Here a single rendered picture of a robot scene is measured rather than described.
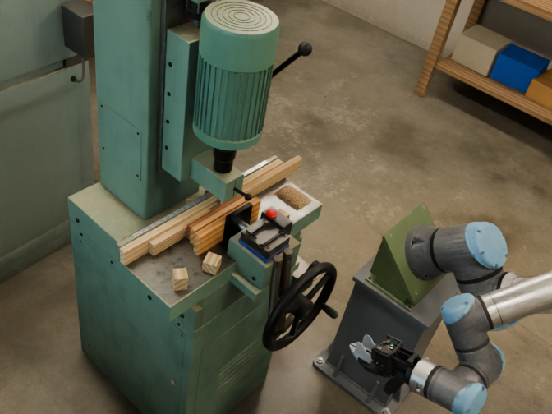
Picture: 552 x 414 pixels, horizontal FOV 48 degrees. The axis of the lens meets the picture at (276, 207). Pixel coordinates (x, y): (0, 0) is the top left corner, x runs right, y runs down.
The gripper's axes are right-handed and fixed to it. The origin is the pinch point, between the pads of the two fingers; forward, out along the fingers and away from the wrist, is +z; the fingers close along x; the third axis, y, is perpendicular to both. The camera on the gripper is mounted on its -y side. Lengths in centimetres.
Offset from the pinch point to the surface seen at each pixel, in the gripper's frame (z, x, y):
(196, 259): 31, 24, 32
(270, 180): 39, -13, 37
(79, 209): 76, 31, 37
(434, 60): 124, -251, -2
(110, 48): 56, 20, 84
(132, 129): 54, 20, 63
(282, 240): 13.6, 9.0, 35.8
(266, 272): 14.0, 15.7, 29.6
